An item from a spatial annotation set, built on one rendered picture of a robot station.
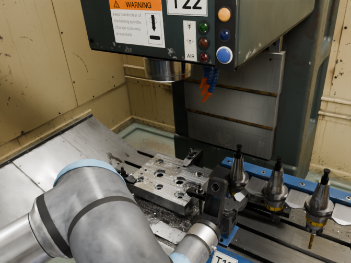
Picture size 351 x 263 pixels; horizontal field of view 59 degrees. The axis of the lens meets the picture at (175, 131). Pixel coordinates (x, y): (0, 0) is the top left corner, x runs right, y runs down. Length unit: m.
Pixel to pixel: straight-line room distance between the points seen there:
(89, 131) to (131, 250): 1.70
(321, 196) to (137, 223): 0.51
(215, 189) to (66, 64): 1.43
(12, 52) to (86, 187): 1.39
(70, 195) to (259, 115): 1.08
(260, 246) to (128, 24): 0.83
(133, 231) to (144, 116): 2.02
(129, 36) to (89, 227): 0.50
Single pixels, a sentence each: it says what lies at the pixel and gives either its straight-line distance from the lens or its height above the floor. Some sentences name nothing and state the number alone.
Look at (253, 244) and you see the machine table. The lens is 1.17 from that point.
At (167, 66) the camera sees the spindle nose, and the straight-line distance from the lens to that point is 0.94.
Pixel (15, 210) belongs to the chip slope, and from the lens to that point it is 1.76.
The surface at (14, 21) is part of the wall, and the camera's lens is 1.83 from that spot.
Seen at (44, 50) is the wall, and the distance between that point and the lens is 1.93.
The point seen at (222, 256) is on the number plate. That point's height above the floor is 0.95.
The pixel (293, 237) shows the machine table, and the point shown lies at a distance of 1.22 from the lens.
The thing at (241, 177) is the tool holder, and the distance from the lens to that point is 0.89.
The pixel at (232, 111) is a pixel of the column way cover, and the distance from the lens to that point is 1.49.
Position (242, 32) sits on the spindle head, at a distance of 0.66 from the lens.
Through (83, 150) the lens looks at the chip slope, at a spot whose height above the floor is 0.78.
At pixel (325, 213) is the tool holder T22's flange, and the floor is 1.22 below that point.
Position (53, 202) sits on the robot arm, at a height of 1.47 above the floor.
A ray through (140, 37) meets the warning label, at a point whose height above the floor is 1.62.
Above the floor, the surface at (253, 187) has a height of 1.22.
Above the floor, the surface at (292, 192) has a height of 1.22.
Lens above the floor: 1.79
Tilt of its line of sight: 30 degrees down
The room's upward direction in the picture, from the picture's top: 5 degrees counter-clockwise
